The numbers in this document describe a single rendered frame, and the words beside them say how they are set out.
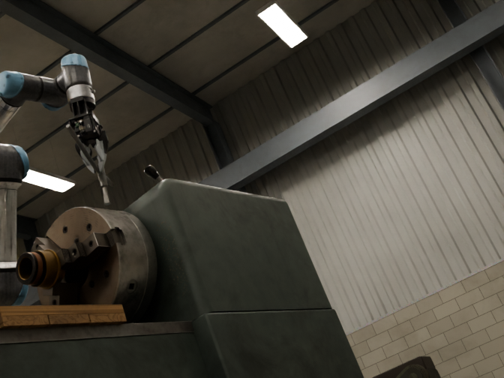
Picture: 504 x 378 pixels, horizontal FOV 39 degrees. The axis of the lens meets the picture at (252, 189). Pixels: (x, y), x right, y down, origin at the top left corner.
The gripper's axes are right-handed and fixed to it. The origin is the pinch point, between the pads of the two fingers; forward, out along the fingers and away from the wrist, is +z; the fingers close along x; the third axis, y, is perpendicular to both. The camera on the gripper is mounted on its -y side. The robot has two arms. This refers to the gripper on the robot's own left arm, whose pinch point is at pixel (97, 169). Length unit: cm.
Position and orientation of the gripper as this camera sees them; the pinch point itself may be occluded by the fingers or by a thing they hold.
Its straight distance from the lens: 201.6
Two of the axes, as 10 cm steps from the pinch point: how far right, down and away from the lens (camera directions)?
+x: 9.6, -2.8, -0.3
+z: 2.5, 9.0, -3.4
